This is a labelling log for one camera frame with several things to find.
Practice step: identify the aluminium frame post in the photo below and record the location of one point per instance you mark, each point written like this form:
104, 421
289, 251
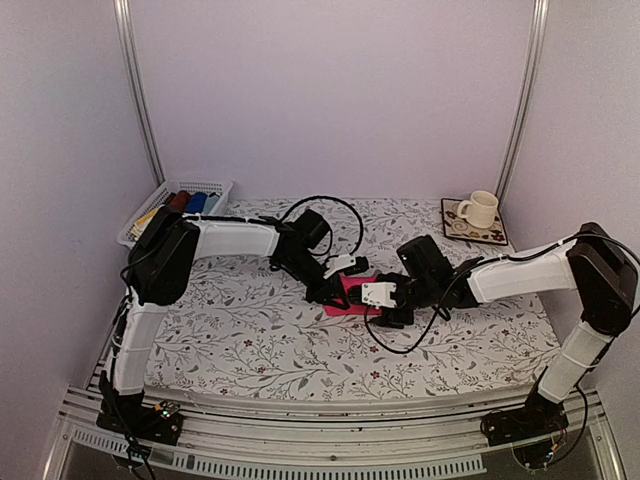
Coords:
533, 57
126, 37

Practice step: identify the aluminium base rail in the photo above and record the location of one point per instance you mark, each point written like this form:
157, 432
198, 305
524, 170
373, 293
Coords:
423, 438

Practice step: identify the patterned square coaster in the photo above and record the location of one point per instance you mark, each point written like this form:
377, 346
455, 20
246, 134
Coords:
456, 228

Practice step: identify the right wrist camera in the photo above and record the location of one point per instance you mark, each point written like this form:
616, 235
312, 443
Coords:
376, 294

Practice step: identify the brown rolled towel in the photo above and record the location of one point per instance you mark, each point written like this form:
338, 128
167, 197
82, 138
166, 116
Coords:
180, 201

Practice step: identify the right robot arm white sleeve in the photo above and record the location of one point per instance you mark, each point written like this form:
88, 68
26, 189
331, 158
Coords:
605, 274

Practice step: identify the cream ceramic mug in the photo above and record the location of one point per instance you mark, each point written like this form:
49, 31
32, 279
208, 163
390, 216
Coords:
479, 210

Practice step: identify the green and cream patterned towel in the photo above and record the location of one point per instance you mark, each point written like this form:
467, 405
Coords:
141, 224

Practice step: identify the pink towel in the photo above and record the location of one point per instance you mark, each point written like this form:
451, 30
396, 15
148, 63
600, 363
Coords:
354, 309

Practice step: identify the floral tablecloth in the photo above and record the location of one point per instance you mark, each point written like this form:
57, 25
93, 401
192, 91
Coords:
243, 330

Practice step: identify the left aluminium frame post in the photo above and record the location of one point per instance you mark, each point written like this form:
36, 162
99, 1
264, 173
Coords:
126, 37

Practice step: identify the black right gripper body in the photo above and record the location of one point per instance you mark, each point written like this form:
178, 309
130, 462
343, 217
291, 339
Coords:
422, 292

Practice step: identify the right aluminium frame post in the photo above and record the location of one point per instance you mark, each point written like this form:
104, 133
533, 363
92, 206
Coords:
533, 57

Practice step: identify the white plastic basket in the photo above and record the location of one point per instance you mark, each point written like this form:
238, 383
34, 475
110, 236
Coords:
163, 195

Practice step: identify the light blue rolled towel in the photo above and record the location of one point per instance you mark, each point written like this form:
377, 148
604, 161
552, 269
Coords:
210, 203

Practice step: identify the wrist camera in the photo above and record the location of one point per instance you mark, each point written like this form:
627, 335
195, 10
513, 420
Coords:
376, 294
346, 265

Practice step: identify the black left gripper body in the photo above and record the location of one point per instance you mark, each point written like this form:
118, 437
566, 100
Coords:
299, 268

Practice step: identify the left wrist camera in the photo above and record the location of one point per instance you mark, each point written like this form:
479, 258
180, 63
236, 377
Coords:
346, 265

